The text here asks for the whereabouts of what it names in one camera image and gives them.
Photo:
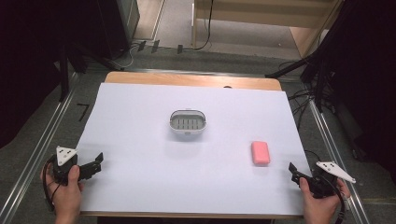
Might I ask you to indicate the person's right hand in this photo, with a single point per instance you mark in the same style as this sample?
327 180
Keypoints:
320 205

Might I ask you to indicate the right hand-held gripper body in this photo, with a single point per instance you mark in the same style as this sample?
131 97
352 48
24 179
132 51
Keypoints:
327 177

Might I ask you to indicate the dark cabinet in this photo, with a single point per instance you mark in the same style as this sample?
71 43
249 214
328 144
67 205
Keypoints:
121 25

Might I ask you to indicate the white paper sheet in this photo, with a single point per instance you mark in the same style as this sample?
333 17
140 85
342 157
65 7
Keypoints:
186 149

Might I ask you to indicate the metal floor rail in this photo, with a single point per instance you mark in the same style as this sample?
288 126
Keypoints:
34 155
334 155

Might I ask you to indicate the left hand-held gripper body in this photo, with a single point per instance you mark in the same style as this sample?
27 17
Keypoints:
63 161

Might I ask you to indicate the white soap dish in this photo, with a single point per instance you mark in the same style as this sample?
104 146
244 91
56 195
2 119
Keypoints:
187 122

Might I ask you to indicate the black tripod stand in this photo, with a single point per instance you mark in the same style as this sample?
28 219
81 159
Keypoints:
77 62
314 71

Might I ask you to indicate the wooden cabinet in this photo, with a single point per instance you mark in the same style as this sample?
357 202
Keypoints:
255 25

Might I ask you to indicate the person's left hand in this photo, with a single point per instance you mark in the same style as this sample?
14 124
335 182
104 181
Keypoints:
67 194

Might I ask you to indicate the pink soap bar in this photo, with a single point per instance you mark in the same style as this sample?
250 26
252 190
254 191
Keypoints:
260 152

